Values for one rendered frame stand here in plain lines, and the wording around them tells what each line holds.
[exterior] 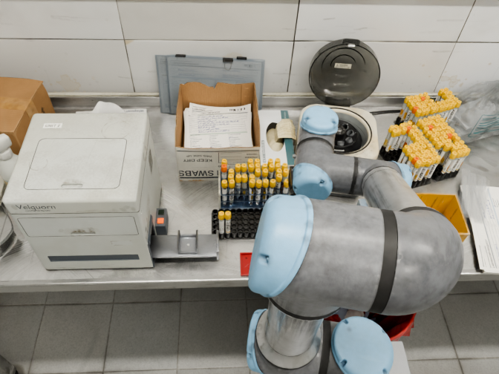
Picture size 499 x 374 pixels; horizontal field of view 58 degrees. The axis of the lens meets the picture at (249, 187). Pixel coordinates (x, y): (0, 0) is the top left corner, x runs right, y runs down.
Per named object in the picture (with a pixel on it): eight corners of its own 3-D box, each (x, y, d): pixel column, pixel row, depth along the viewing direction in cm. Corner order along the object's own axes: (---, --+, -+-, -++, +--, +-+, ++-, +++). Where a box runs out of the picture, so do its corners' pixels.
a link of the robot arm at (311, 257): (318, 390, 88) (399, 293, 42) (243, 377, 89) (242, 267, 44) (323, 329, 95) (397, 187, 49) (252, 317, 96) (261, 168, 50)
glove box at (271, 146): (259, 179, 138) (261, 159, 131) (255, 125, 153) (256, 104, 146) (299, 179, 139) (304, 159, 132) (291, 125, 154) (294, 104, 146)
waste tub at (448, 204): (407, 252, 124) (419, 233, 117) (397, 213, 133) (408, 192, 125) (455, 254, 125) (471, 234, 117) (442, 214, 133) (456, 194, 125)
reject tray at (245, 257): (240, 276, 118) (240, 274, 117) (239, 254, 122) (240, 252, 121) (266, 275, 118) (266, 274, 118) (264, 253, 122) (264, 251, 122)
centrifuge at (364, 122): (292, 192, 136) (297, 165, 126) (296, 125, 154) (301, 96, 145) (372, 201, 135) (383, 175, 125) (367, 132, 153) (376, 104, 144)
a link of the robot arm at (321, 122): (299, 127, 88) (303, 99, 93) (292, 164, 96) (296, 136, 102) (339, 133, 87) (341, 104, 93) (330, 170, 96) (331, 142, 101)
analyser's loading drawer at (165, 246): (139, 261, 117) (137, 251, 113) (142, 239, 121) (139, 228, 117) (218, 259, 118) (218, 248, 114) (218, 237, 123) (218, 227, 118)
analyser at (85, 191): (44, 271, 117) (-2, 202, 93) (66, 188, 134) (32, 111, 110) (164, 268, 118) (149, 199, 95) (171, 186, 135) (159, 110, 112)
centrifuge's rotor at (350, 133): (310, 160, 137) (312, 144, 131) (310, 125, 147) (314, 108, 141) (360, 165, 136) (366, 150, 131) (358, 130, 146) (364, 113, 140)
